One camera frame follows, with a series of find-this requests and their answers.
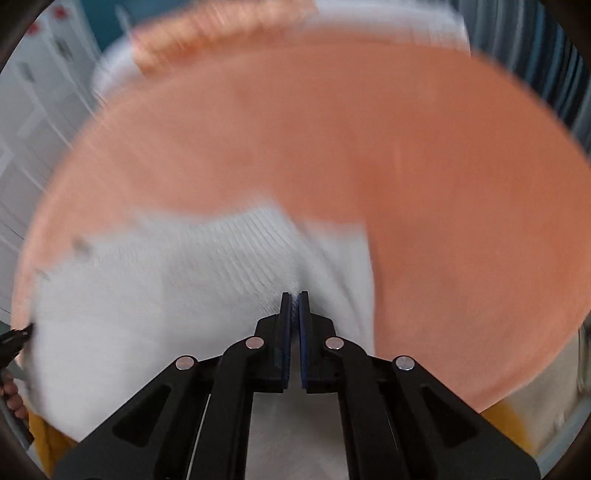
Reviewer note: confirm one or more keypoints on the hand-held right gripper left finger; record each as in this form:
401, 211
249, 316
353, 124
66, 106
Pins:
286, 341

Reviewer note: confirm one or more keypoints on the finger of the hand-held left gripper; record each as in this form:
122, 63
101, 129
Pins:
14, 341

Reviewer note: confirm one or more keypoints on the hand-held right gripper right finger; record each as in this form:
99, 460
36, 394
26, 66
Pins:
304, 341

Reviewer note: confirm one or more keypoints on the cream sweater with black hearts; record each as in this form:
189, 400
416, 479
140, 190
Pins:
138, 323

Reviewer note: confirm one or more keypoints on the person's left hand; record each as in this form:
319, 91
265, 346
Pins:
11, 392

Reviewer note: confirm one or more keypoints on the orange plush bed blanket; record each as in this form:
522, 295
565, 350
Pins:
369, 138

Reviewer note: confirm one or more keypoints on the white wardrobe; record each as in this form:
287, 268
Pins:
37, 115

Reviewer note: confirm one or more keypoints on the grey bed footboard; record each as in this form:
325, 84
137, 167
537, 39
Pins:
545, 406

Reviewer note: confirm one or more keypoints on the orange floral satin quilt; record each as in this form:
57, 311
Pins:
207, 27

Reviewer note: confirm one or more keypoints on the white duvet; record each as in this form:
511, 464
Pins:
415, 23

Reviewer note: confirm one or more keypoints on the grey curtain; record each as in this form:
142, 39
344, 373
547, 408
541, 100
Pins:
531, 46

